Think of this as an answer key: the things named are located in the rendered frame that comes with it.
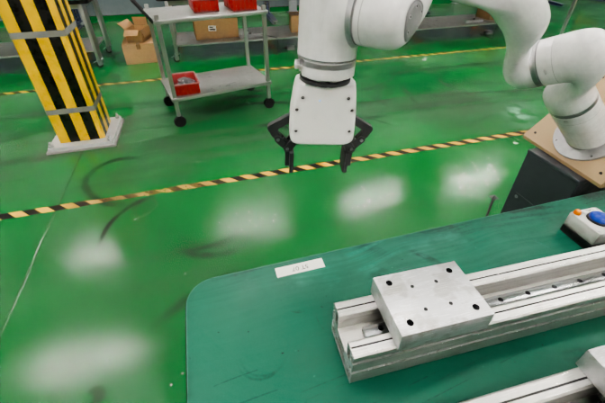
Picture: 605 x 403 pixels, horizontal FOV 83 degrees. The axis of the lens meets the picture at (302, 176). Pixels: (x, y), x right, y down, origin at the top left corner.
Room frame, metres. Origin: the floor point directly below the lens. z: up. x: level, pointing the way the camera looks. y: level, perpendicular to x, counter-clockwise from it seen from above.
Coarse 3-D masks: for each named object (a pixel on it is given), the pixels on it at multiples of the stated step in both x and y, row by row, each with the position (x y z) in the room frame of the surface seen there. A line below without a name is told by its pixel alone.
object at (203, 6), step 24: (192, 0) 2.94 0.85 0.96; (216, 0) 3.01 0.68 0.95; (240, 0) 3.02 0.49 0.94; (264, 24) 3.07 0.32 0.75; (264, 48) 3.09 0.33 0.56; (168, 72) 2.68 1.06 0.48; (192, 72) 3.06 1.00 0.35; (216, 72) 3.32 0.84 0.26; (240, 72) 3.32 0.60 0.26; (168, 96) 3.13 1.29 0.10; (192, 96) 2.74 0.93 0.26
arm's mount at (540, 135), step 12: (600, 84) 1.09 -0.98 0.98; (600, 96) 1.05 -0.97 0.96; (552, 120) 1.08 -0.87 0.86; (528, 132) 1.09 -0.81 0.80; (540, 132) 1.06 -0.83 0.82; (552, 132) 1.04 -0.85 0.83; (540, 144) 1.02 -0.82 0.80; (552, 144) 1.00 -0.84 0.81; (552, 156) 0.97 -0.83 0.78; (576, 168) 0.88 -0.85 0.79; (588, 168) 0.86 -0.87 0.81; (600, 168) 0.84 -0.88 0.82; (588, 180) 0.83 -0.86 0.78; (600, 180) 0.81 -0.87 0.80
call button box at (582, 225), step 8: (592, 208) 0.64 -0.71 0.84; (568, 216) 0.62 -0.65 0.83; (576, 216) 0.61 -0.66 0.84; (584, 216) 0.61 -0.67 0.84; (568, 224) 0.61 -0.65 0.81; (576, 224) 0.60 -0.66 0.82; (584, 224) 0.59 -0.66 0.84; (592, 224) 0.58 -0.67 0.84; (600, 224) 0.58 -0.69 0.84; (568, 232) 0.60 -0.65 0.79; (576, 232) 0.59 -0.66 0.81; (584, 232) 0.58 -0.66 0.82; (592, 232) 0.56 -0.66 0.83; (600, 232) 0.55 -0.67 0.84; (576, 240) 0.58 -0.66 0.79; (584, 240) 0.57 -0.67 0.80; (592, 240) 0.55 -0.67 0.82; (600, 240) 0.55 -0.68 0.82
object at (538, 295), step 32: (576, 256) 0.46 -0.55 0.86; (480, 288) 0.40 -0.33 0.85; (512, 288) 0.42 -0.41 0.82; (544, 288) 0.41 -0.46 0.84; (576, 288) 0.39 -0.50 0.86; (352, 320) 0.34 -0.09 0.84; (512, 320) 0.33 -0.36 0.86; (544, 320) 0.35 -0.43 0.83; (576, 320) 0.37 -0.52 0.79; (352, 352) 0.27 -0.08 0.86; (384, 352) 0.27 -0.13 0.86; (416, 352) 0.29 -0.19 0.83; (448, 352) 0.30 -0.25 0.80
